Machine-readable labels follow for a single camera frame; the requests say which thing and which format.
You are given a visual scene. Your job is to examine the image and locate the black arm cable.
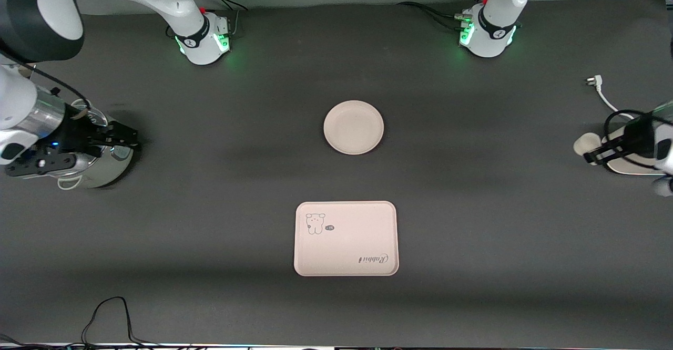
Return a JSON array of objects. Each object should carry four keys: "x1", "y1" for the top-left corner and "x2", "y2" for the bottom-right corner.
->
[
  {"x1": 0, "y1": 50, "x2": 90, "y2": 110},
  {"x1": 604, "y1": 109, "x2": 655, "y2": 153}
]

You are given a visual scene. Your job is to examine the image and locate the round beige plate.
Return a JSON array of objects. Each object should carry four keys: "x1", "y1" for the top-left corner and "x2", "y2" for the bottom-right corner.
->
[{"x1": 323, "y1": 100, "x2": 384, "y2": 156}]

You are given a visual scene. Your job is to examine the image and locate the pink rabbit print tray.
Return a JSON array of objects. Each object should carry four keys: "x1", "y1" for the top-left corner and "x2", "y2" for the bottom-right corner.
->
[{"x1": 293, "y1": 201, "x2": 399, "y2": 277}]

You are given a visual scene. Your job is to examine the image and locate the pale green electric pot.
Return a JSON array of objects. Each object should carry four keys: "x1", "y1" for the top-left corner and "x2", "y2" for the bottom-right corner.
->
[{"x1": 57, "y1": 111, "x2": 135, "y2": 190}]

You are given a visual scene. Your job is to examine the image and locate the white power cable with plug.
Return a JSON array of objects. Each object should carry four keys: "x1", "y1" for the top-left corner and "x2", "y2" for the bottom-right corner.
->
[{"x1": 586, "y1": 75, "x2": 634, "y2": 119}]

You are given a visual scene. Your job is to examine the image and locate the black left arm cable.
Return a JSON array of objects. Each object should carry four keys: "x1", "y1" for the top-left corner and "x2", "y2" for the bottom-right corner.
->
[{"x1": 604, "y1": 109, "x2": 655, "y2": 153}]

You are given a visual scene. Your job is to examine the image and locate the glass pot lid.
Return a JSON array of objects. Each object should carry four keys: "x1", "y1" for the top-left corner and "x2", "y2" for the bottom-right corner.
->
[{"x1": 68, "y1": 99, "x2": 108, "y2": 130}]

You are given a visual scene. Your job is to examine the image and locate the white steamed bun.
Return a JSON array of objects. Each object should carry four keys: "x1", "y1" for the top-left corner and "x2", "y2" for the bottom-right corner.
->
[{"x1": 573, "y1": 132, "x2": 603, "y2": 166}]

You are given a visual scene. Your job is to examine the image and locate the black cable loop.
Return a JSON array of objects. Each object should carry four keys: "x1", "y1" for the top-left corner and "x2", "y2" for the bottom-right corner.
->
[{"x1": 81, "y1": 296, "x2": 158, "y2": 346}]

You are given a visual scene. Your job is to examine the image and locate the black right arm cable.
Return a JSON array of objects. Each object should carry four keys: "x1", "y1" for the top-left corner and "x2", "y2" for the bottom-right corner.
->
[{"x1": 0, "y1": 50, "x2": 90, "y2": 110}]

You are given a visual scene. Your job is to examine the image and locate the black left base cables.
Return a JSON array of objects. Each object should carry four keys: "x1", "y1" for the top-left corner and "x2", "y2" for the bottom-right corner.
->
[{"x1": 397, "y1": 0, "x2": 492, "y2": 33}]

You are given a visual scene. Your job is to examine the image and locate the white toaster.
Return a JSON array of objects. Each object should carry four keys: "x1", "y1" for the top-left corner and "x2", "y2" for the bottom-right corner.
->
[{"x1": 605, "y1": 148, "x2": 671, "y2": 176}]

